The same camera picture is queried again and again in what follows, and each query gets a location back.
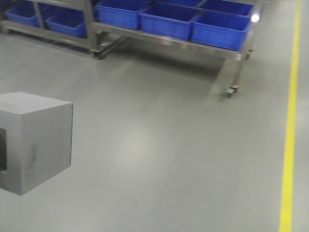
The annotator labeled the gray square hollow base block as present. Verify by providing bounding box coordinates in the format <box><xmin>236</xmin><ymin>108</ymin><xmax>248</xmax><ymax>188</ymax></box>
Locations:
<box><xmin>0</xmin><ymin>92</ymin><xmax>73</xmax><ymax>196</ymax></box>

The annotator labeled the blue bin middle far cart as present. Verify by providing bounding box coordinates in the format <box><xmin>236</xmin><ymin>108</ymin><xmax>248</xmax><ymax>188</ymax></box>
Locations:
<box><xmin>140</xmin><ymin>2</ymin><xmax>201</xmax><ymax>41</ymax></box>

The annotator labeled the blue bin cart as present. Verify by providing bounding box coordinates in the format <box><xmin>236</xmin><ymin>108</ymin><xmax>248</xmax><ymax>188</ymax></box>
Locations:
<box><xmin>97</xmin><ymin>0</ymin><xmax>154</xmax><ymax>30</ymax></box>
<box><xmin>140</xmin><ymin>2</ymin><xmax>201</xmax><ymax>41</ymax></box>

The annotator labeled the blue bin left far cart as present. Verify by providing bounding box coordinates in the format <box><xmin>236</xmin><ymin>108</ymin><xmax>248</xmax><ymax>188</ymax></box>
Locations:
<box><xmin>97</xmin><ymin>0</ymin><xmax>154</xmax><ymax>30</ymax></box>

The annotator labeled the blue bin on far cart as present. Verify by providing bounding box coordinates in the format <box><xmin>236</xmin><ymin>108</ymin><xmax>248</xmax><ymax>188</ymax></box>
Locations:
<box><xmin>191</xmin><ymin>10</ymin><xmax>251</xmax><ymax>51</ymax></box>

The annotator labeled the blue bin far left rack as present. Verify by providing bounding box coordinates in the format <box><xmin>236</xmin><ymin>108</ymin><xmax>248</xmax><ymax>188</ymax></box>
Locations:
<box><xmin>45</xmin><ymin>8</ymin><xmax>87</xmax><ymax>39</ymax></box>

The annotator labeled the cart caster wheel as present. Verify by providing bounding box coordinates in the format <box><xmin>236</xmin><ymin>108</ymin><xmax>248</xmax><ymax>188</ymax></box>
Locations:
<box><xmin>226</xmin><ymin>82</ymin><xmax>241</xmax><ymax>98</ymax></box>

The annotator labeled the steel wheeled cart rack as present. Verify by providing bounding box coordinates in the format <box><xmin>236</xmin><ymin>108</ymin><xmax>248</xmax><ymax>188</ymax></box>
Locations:
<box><xmin>0</xmin><ymin>0</ymin><xmax>264</xmax><ymax>83</ymax></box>

